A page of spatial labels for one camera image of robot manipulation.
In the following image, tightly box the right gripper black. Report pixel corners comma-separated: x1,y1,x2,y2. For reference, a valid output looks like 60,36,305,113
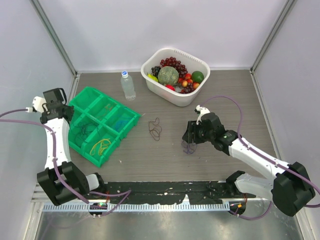
182,120,215,144

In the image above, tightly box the brown thin cable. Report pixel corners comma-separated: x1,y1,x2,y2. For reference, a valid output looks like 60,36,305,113
147,117,163,141

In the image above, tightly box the red thin cable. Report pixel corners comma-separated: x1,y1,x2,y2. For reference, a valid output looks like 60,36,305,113
99,101,117,118

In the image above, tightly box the yellow thin cable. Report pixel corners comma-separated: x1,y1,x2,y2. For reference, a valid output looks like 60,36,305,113
89,137,112,156

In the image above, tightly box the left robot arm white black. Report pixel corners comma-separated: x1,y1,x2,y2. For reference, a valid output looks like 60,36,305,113
32,88,107,206

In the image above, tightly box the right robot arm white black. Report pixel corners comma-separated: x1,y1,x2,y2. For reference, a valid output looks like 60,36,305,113
182,106,316,217

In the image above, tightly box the green compartment tray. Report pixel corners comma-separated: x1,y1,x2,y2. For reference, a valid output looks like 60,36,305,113
68,86,141,168

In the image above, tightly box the red apple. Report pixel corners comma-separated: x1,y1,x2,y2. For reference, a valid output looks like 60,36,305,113
165,84,176,92

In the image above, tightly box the cherry cluster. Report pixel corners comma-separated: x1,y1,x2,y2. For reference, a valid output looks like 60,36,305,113
176,73,201,94

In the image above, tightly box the green lime fruit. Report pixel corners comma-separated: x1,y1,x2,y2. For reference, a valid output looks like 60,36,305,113
191,71,205,84

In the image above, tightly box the green round melon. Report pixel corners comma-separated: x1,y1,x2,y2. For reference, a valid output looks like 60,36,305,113
157,66,179,86

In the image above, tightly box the yellow banana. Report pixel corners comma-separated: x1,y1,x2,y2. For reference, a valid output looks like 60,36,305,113
147,73,159,83

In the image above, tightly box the white plastic basket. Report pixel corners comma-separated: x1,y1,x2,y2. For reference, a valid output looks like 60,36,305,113
140,47,211,107

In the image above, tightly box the dark grape bunch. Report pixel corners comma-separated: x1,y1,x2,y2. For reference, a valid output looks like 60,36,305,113
151,66,161,78

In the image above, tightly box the clear water bottle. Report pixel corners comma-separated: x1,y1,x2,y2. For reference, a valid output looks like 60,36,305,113
120,71,136,101

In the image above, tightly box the red grape bunch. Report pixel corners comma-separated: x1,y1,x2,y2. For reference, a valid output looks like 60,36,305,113
160,56,188,78

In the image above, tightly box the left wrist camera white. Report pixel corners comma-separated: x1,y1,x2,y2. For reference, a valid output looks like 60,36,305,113
25,96,48,113

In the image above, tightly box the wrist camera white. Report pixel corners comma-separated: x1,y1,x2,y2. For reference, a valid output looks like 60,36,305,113
194,104,210,125
25,96,48,113

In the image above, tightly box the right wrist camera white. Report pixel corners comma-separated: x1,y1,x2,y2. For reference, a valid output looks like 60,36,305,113
194,104,210,125

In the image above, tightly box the aluminium frame rail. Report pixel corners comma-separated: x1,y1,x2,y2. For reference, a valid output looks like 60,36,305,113
31,183,50,203

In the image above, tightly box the slotted white cable duct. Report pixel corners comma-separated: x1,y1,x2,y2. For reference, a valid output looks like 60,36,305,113
42,201,230,213

